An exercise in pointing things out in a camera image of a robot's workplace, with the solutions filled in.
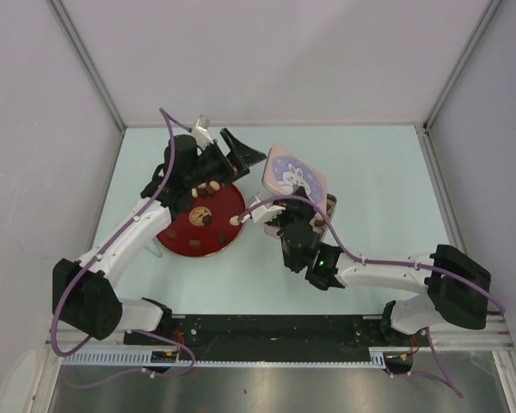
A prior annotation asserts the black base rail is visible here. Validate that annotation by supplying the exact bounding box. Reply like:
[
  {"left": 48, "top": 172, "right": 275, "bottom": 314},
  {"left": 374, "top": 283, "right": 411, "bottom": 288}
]
[{"left": 124, "top": 313, "right": 414, "bottom": 362}]

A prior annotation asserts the pink square tin box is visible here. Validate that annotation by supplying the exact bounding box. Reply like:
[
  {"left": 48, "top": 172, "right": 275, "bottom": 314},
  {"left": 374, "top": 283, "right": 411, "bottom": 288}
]
[{"left": 264, "top": 194, "right": 337, "bottom": 241}]

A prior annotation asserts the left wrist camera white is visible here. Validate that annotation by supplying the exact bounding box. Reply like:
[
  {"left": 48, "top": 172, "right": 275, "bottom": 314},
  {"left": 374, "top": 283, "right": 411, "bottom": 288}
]
[{"left": 191, "top": 115, "right": 215, "bottom": 151}]

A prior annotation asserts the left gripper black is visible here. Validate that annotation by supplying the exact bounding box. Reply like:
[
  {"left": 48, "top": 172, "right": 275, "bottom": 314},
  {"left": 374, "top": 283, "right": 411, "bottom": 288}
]
[{"left": 185, "top": 129, "right": 266, "bottom": 188}]

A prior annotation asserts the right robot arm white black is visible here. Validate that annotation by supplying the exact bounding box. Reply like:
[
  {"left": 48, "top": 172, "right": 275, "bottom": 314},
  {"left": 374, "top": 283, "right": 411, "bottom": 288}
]
[{"left": 273, "top": 189, "right": 491, "bottom": 345}]

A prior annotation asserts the purple cable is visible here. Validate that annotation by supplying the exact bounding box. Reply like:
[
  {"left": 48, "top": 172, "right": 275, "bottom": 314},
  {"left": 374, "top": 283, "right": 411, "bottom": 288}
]
[
  {"left": 50, "top": 107, "right": 199, "bottom": 388},
  {"left": 238, "top": 195, "right": 507, "bottom": 399}
]

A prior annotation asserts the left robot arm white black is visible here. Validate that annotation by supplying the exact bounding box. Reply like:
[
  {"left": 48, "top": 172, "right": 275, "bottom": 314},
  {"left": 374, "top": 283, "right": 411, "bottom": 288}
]
[{"left": 52, "top": 128, "right": 267, "bottom": 344}]

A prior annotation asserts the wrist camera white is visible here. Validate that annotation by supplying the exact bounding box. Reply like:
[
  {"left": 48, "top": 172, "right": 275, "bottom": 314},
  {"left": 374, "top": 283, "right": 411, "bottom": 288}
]
[
  {"left": 191, "top": 115, "right": 215, "bottom": 151},
  {"left": 249, "top": 194, "right": 285, "bottom": 224}
]

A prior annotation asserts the red round plate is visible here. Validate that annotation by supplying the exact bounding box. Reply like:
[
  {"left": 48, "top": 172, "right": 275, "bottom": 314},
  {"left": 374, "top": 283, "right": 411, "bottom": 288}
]
[{"left": 157, "top": 183, "right": 246, "bottom": 257}]

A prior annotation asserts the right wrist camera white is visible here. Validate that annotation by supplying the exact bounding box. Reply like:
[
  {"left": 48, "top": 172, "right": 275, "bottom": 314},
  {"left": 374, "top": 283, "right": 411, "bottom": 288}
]
[{"left": 249, "top": 194, "right": 285, "bottom": 224}]

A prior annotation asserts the white slotted cable duct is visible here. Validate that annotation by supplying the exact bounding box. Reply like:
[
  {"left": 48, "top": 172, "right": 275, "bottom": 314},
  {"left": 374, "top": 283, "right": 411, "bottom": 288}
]
[{"left": 63, "top": 348, "right": 413, "bottom": 369}]

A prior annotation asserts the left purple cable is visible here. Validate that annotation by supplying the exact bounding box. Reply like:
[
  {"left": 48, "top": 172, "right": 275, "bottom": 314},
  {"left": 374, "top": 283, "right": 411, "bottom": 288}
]
[{"left": 50, "top": 107, "right": 199, "bottom": 388}]

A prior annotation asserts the silver tin lid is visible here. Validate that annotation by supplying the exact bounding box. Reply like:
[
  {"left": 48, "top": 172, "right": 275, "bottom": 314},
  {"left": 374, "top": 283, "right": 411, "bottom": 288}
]
[{"left": 261, "top": 145, "right": 328, "bottom": 210}]

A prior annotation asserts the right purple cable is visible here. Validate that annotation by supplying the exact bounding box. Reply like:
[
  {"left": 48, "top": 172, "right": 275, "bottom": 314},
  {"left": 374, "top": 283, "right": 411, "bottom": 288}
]
[{"left": 238, "top": 195, "right": 507, "bottom": 399}]

